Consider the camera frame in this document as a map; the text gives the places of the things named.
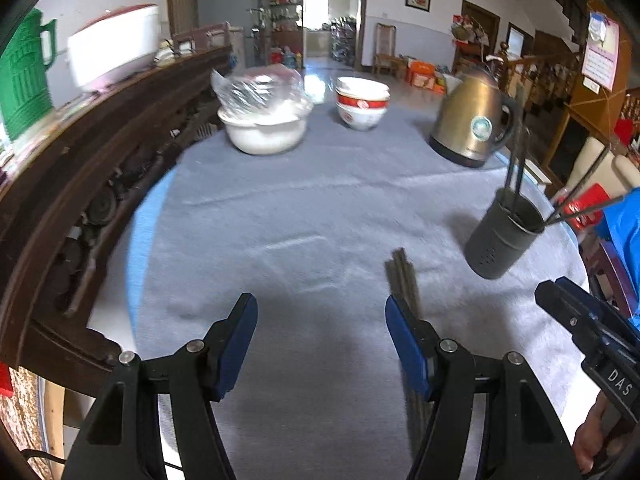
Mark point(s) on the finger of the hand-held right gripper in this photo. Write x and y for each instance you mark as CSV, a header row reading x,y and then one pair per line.
x,y
565,312
590,305

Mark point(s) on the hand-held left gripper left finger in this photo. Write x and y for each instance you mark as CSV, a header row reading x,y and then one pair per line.
x,y
235,350

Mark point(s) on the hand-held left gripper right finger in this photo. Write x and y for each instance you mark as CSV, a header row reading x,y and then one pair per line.
x,y
407,350

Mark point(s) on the bundle of dark wooden chopsticks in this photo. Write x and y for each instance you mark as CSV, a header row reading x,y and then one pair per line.
x,y
402,275

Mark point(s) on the grey metal chopstick holder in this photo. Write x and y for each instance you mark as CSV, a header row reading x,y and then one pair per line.
x,y
495,250

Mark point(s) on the dark chopstick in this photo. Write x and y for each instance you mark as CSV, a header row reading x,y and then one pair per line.
x,y
580,185
511,180
590,210
522,170

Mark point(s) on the person's right hand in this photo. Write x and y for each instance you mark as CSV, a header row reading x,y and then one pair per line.
x,y
590,435

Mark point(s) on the blue jacket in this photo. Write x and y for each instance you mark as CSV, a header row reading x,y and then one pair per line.
x,y
625,240

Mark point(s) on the red plastic child chair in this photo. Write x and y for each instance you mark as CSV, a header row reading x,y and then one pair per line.
x,y
582,220

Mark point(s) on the cream sofa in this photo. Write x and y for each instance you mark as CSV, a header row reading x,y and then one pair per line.
x,y
627,170

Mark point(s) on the blue table cover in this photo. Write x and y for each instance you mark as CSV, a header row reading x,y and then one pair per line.
x,y
145,240

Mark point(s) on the grey felt tablecloth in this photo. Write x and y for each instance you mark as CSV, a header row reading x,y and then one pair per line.
x,y
310,210

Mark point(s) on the orange wooden pillar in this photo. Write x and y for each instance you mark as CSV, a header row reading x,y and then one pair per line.
x,y
575,105

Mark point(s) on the white ceramic basin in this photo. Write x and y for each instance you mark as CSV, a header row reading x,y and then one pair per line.
x,y
265,137

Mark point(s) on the brass electric kettle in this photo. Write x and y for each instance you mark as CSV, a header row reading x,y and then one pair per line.
x,y
465,120

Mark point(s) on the wooden staircase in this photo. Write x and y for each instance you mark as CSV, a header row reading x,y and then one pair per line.
x,y
545,80

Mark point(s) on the white bowl grey print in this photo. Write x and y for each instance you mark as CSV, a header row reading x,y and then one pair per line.
x,y
362,120

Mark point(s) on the carved dark wooden sideboard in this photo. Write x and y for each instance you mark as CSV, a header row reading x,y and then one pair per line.
x,y
75,175

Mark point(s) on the red banded white bowl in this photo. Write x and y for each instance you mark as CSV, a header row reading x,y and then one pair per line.
x,y
350,104

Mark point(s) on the clear plastic bag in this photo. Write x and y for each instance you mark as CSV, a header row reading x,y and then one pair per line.
x,y
255,92

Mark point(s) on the orange cardboard box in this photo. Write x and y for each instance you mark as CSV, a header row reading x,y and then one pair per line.
x,y
420,72

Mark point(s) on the blue water jug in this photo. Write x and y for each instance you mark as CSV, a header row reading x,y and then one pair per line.
x,y
292,57

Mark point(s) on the tall-backed wooden chair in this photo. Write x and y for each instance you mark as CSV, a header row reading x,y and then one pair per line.
x,y
385,40

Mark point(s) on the dark wooden chair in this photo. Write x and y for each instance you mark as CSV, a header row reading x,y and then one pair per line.
x,y
200,37

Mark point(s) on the white rice cooker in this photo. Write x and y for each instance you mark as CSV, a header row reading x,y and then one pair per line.
x,y
110,50

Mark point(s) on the green thermos flask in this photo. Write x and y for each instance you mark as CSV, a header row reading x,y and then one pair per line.
x,y
25,85

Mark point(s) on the grey refrigerator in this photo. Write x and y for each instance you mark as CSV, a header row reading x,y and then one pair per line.
x,y
220,5

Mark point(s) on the pantry shelf with bottles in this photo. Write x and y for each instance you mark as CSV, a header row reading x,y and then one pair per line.
x,y
282,0

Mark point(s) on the pink wall calendar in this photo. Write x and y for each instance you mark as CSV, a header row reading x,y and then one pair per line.
x,y
599,60

